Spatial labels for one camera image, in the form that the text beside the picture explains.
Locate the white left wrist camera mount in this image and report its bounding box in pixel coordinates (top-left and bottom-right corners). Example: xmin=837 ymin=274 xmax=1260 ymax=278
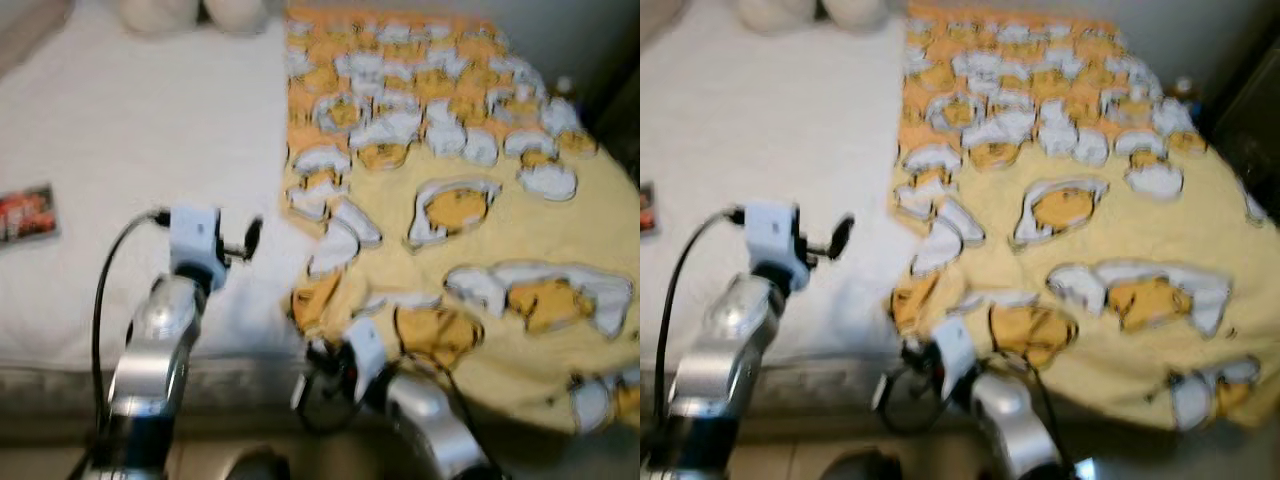
xmin=745 ymin=200 xmax=801 ymax=293
xmin=167 ymin=205 xmax=223 ymax=291

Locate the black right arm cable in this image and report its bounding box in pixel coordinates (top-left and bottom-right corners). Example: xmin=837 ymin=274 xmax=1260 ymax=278
xmin=293 ymin=303 xmax=473 ymax=438
xmin=873 ymin=303 xmax=1063 ymax=441

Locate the cream plush toy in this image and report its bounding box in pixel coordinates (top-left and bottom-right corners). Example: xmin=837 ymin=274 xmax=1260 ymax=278
xmin=118 ymin=0 xmax=271 ymax=36
xmin=735 ymin=0 xmax=891 ymax=34

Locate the white quilted mattress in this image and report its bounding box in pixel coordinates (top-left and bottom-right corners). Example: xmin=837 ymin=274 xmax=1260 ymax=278
xmin=640 ymin=0 xmax=1280 ymax=421
xmin=0 ymin=0 xmax=641 ymax=401

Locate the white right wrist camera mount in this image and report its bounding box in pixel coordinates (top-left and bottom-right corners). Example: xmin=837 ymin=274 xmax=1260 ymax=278
xmin=343 ymin=318 xmax=389 ymax=379
xmin=935 ymin=318 xmax=979 ymax=376

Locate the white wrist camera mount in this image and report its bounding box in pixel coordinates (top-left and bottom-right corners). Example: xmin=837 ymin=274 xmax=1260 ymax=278
xmin=745 ymin=200 xmax=801 ymax=293
xmin=167 ymin=205 xmax=223 ymax=291
xmin=343 ymin=318 xmax=389 ymax=379
xmin=935 ymin=318 xmax=979 ymax=376

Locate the dark wardrobe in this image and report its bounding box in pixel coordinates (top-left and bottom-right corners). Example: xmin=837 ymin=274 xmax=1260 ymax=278
xmin=1200 ymin=40 xmax=1280 ymax=221
xmin=590 ymin=60 xmax=641 ymax=191

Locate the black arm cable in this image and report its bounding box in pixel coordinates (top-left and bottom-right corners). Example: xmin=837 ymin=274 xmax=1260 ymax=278
xmin=90 ymin=207 xmax=171 ymax=431
xmin=873 ymin=303 xmax=1063 ymax=441
xmin=293 ymin=303 xmax=473 ymax=438
xmin=666 ymin=205 xmax=749 ymax=401

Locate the yellow cartoon egg blanket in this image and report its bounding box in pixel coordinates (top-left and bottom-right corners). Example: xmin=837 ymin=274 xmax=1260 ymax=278
xmin=890 ymin=5 xmax=1280 ymax=431
xmin=280 ymin=8 xmax=641 ymax=433

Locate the left robot leg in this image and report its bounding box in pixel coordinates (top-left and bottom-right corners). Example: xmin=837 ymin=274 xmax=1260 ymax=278
xmin=830 ymin=447 xmax=903 ymax=480
xmin=225 ymin=445 xmax=293 ymax=480

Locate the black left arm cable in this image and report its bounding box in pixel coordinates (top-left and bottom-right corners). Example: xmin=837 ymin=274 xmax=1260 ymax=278
xmin=666 ymin=205 xmax=749 ymax=401
xmin=90 ymin=207 xmax=171 ymax=431

